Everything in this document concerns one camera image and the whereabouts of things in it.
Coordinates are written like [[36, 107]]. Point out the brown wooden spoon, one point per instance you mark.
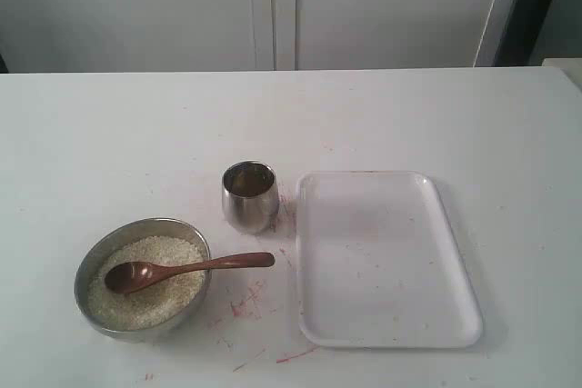
[[136, 276]]

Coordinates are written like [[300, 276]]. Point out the small steel cup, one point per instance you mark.
[[250, 197]]

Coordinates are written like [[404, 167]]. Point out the steel bowl with rice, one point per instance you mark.
[[145, 315]]

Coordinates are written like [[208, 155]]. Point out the white plastic tray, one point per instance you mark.
[[378, 265]]

